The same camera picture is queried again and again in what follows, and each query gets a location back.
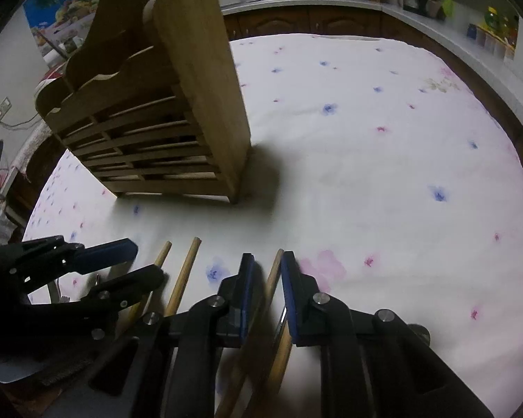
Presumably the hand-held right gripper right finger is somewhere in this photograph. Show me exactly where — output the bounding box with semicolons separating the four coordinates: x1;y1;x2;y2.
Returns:
280;250;495;418

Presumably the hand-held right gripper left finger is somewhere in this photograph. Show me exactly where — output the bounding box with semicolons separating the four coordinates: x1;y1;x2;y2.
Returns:
56;253;265;418

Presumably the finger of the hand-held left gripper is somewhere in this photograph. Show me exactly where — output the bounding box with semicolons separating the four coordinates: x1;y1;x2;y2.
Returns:
9;235;139;289
81;265;165;337

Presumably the bamboo chopstick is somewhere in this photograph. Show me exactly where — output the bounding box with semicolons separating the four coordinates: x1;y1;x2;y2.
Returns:
163;237;202;318
124;241;173;325
215;249;285;418
244;333;294;418

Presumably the wooden utensil holder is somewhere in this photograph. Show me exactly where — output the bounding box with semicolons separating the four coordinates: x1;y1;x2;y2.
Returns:
35;0;251;204

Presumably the white lace towel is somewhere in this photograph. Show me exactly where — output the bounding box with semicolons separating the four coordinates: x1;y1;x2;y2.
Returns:
6;119;51;181

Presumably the row of spice jars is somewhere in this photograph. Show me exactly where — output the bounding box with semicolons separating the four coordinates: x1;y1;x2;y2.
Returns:
465;22;518;61

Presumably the green drink bottle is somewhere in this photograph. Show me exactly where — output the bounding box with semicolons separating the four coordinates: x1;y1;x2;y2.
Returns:
483;6;501;32

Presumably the grey power cable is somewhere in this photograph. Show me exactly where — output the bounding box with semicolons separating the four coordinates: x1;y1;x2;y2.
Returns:
0;113;45;130

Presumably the fruit and palm wall poster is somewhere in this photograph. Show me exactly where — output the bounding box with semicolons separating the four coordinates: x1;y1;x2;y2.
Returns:
23;0;102;58

